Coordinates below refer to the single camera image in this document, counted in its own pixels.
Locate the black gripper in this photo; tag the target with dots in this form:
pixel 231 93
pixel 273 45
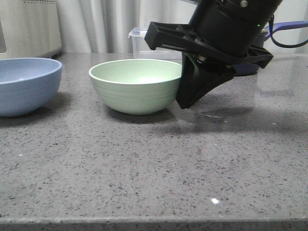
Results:
pixel 223 33

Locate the light green bowl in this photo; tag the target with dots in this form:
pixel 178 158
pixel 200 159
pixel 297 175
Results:
pixel 136 86

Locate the light blue bowl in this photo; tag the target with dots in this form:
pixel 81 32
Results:
pixel 27 84

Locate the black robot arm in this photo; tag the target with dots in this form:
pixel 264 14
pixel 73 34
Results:
pixel 219 35

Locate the dark blue saucepan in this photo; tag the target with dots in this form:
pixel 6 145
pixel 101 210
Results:
pixel 251 69

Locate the clear plastic food container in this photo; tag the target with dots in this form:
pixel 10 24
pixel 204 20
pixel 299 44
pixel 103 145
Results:
pixel 142 51

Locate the white curtain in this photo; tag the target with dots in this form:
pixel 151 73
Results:
pixel 102 26

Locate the white kitchen appliance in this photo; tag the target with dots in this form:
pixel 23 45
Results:
pixel 29 28

